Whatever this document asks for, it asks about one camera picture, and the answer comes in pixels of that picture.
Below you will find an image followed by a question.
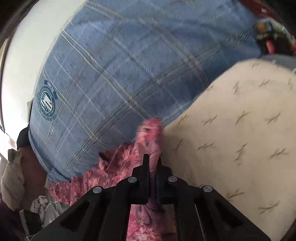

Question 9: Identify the pink floral small garment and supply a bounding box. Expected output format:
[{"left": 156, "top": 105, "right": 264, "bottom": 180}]
[{"left": 49, "top": 118, "right": 178, "bottom": 240}]

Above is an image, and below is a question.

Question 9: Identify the grey striped bedsheet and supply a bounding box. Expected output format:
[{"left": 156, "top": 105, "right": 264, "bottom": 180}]
[{"left": 30, "top": 182, "right": 70, "bottom": 227}]

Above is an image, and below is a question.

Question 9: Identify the dark brown wooden headboard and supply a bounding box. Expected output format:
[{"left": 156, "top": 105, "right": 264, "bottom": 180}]
[{"left": 16, "top": 126, "right": 50, "bottom": 212}]

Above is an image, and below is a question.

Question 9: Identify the cream leaf-print cushion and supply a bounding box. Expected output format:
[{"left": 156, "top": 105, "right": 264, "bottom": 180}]
[{"left": 162, "top": 59, "right": 295, "bottom": 240}]

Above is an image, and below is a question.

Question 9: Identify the beige crumpled cloth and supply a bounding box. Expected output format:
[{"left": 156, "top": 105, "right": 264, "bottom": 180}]
[{"left": 1, "top": 149, "right": 25, "bottom": 211}]

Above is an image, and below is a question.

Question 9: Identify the blue plaid pillow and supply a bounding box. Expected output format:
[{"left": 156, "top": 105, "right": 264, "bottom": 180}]
[{"left": 29, "top": 1, "right": 261, "bottom": 182}]

